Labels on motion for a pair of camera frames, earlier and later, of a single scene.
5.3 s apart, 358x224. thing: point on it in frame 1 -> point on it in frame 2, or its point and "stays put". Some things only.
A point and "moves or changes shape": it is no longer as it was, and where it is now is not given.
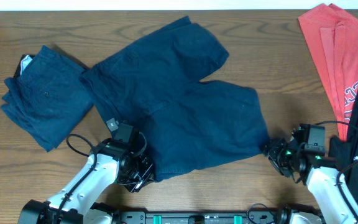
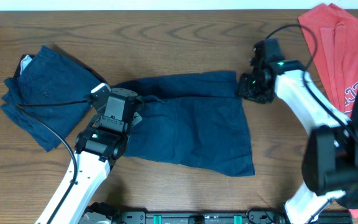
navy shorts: x=153 y=81 moves or changes shape
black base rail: x=255 y=216 stays put
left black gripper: x=142 y=175 -> x=132 y=117
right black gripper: x=273 y=148 -> x=242 y=92
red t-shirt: x=336 y=41 stays put
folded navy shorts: x=48 y=95 stays put
